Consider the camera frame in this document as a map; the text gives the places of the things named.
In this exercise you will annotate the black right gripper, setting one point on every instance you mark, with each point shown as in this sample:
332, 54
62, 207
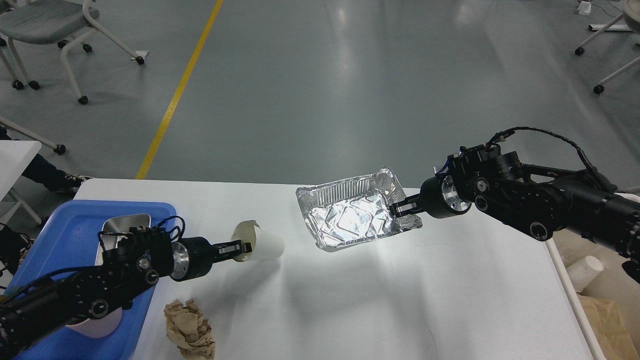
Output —
438, 197

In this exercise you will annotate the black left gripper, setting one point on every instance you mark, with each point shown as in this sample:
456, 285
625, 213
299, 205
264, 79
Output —
193, 257

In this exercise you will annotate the white paper cup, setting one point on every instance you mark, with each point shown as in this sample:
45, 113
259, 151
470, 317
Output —
265, 245

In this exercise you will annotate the aluminium foil tray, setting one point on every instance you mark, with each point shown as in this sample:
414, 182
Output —
355, 210

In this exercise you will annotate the brown paper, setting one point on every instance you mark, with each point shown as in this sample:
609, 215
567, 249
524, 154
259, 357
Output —
608, 326
189, 330

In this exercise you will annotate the stainless steel rectangular container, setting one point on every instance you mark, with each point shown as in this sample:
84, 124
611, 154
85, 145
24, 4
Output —
120, 224

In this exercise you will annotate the pink ribbed mug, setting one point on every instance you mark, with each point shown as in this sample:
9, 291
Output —
98, 328

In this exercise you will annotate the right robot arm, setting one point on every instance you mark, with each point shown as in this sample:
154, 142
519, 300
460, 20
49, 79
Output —
535, 200

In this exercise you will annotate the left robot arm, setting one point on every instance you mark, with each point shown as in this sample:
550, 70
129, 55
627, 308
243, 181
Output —
142, 256

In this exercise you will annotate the blue plastic tray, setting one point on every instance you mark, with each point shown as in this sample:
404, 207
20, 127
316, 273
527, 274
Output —
70, 239

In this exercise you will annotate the beige plastic bin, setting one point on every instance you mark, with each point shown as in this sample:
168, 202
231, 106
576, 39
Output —
604, 299

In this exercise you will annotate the paper cup in bin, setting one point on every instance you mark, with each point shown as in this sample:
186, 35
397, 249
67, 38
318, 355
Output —
582, 272

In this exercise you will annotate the person in beige sweater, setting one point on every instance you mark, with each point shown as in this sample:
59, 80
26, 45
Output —
40, 170

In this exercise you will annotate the white side table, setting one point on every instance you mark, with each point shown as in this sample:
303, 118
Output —
15, 156

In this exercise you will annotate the brown paper in bin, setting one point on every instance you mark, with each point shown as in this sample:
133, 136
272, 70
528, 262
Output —
608, 326

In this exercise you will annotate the grey office chair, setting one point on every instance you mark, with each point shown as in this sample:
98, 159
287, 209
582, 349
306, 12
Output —
51, 21

